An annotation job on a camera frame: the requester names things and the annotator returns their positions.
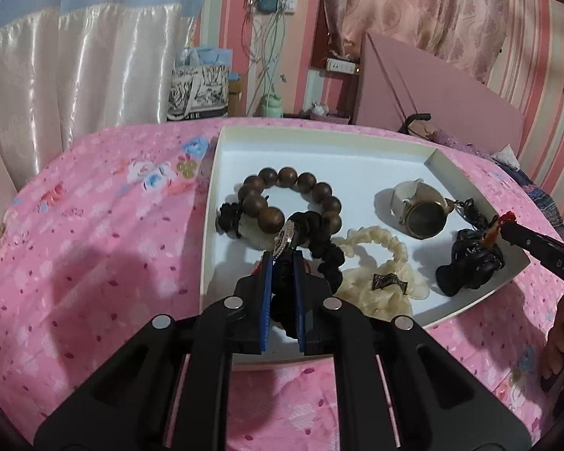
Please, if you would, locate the red hair ornament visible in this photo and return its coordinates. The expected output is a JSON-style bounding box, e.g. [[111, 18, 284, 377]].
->
[[481, 212, 516, 248]]

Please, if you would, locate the black strap handle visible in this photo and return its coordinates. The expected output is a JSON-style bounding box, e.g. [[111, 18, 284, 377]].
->
[[397, 113, 432, 135]]

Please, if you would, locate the black hair claw clip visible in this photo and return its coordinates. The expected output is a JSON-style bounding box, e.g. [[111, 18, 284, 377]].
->
[[435, 227, 505, 298]]

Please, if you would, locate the watch with beige strap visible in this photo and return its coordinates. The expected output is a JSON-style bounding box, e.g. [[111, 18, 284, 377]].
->
[[374, 178, 453, 241]]

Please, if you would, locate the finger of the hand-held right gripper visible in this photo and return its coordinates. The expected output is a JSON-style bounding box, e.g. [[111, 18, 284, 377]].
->
[[500, 222, 552, 260]]

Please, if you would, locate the pink patterned curtain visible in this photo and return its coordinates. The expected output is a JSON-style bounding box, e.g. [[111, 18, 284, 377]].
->
[[321, 0, 552, 86]]

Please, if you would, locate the brown wooden bead bracelet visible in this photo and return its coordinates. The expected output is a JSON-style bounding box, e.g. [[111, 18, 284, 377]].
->
[[237, 166, 343, 236]]

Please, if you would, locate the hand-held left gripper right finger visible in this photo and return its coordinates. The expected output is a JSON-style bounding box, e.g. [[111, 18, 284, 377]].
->
[[291, 250, 532, 451]]

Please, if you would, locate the purple patterned pillow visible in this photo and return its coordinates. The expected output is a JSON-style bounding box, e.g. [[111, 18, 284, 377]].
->
[[427, 129, 490, 157]]

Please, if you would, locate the wall outlet with chargers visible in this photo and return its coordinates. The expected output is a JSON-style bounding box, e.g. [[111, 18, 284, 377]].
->
[[248, 0, 297, 15]]

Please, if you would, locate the pink floral bedsheet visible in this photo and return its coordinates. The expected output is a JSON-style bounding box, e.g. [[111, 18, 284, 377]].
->
[[0, 117, 564, 451]]

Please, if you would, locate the white power strip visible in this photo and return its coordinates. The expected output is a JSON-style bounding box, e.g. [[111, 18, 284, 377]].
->
[[325, 57, 361, 75]]

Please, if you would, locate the bundle of charger cables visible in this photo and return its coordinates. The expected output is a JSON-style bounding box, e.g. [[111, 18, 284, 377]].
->
[[248, 12, 288, 104]]

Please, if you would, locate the black scrunchie with metal charm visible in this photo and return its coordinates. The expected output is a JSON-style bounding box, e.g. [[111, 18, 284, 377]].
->
[[270, 210, 347, 340]]

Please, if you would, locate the pink headboard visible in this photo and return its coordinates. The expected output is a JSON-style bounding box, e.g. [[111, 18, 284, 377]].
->
[[354, 31, 523, 152]]

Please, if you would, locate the blue and white satin curtain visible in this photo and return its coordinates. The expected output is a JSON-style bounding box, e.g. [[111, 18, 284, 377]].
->
[[0, 0, 203, 271]]

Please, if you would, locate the white cloth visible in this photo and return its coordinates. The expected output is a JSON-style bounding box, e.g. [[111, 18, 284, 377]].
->
[[491, 145, 521, 168]]

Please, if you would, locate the small dark hair tie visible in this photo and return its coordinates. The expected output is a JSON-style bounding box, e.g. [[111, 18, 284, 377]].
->
[[215, 201, 244, 236]]

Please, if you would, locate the light blue paper bag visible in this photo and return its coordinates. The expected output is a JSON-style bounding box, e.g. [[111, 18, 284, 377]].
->
[[180, 47, 234, 68]]

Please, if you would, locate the brown cardboard box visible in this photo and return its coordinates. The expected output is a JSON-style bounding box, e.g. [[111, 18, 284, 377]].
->
[[228, 73, 244, 118]]

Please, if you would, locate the dark blue cloth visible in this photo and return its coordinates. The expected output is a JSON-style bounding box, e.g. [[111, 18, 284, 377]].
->
[[516, 168, 564, 241]]

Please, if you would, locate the black and white printed bag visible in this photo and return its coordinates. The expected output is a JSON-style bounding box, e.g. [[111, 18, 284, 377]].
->
[[167, 64, 230, 121]]

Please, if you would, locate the white tray with pink rim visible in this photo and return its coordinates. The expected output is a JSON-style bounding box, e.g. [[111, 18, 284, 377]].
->
[[200, 124, 532, 366]]

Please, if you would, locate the cream scrunchie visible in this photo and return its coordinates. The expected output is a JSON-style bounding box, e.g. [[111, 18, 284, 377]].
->
[[332, 226, 429, 319]]

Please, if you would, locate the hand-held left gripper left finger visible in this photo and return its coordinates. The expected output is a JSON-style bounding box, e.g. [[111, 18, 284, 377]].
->
[[33, 251, 276, 451]]

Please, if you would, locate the pale stone pendant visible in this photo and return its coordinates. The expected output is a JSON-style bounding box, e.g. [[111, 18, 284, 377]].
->
[[237, 216, 283, 251]]

